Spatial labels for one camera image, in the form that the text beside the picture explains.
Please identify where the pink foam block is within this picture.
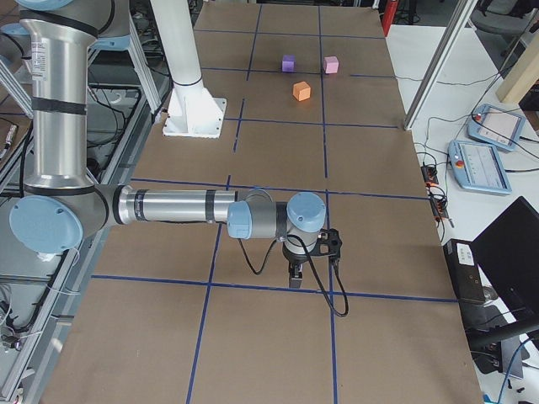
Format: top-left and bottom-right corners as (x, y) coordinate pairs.
(323, 56), (339, 75)

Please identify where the aluminium side frame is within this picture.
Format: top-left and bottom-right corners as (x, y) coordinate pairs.
(0, 37), (169, 404)

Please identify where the wooden beam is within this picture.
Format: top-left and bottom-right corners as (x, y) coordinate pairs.
(496, 32), (539, 104)

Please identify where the aluminium frame post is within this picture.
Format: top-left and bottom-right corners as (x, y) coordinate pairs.
(403, 0), (477, 130)

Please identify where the orange black power strip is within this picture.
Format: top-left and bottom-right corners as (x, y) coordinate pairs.
(420, 163), (449, 222)

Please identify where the black computer monitor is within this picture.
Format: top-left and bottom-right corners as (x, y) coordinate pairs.
(471, 196), (538, 318)

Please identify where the black desktop computer box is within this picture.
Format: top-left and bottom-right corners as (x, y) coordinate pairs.
(443, 239), (485, 305)

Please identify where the orange foam block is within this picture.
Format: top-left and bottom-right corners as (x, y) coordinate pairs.
(292, 81), (312, 102)

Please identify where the purple foam block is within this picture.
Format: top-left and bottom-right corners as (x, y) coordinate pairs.
(281, 55), (296, 72)

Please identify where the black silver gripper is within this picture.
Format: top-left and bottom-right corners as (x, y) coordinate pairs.
(282, 241), (308, 289)

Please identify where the near blue teach pendant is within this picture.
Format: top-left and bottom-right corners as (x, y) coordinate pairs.
(447, 140), (512, 195)

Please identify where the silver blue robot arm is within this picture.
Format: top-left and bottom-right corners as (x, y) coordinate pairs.
(9, 1), (329, 288)

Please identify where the blue teach pendant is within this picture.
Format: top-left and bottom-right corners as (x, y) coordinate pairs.
(467, 104), (525, 152)
(447, 140), (512, 195)

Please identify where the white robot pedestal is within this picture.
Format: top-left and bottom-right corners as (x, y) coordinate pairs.
(151, 0), (227, 139)

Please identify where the far blue teach pendant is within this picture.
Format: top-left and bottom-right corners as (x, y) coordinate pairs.
(467, 104), (525, 152)

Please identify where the red cylinder tube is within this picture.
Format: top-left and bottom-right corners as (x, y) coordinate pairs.
(382, 0), (399, 37)

